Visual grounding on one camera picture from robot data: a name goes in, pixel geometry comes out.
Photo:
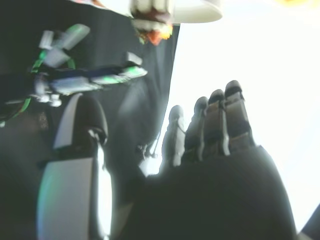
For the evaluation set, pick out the chocolate toy cake with strawberry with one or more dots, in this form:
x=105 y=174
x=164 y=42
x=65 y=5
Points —
x=150 y=23

